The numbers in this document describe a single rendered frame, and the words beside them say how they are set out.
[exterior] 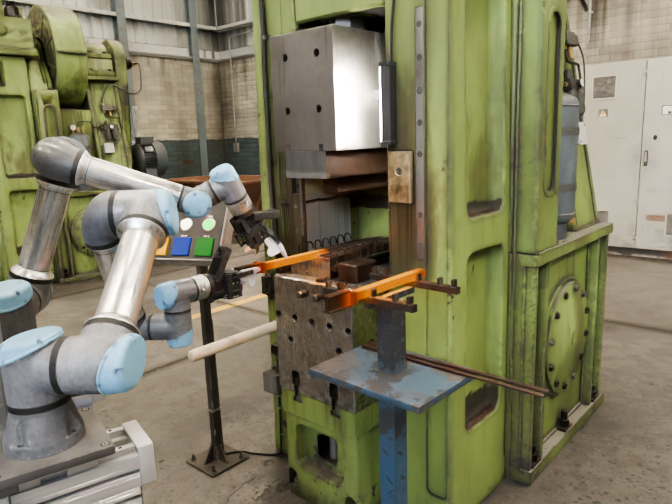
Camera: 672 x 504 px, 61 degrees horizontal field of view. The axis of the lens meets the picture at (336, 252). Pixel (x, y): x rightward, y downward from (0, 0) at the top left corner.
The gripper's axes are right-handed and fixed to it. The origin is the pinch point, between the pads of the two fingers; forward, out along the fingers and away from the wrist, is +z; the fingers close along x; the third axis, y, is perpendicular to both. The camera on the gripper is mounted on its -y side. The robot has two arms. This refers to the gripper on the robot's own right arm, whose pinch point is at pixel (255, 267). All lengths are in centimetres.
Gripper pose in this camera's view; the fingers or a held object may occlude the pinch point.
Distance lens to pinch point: 186.1
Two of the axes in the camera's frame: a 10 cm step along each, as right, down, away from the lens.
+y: 0.3, 9.8, 1.9
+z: 6.6, -1.6, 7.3
